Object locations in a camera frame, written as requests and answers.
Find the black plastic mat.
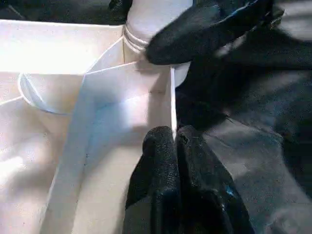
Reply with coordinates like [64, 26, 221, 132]
[0, 0, 312, 234]

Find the white plastic table top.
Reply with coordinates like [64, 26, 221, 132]
[0, 19, 191, 234]

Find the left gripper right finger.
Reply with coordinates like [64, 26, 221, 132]
[176, 124, 252, 234]

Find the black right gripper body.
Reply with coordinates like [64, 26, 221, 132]
[248, 0, 286, 28]

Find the white plastic table leg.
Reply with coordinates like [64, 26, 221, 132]
[124, 0, 196, 54]

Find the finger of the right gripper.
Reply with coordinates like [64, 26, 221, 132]
[145, 0, 274, 66]
[108, 0, 134, 12]

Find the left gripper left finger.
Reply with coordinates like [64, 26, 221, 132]
[125, 126, 181, 234]

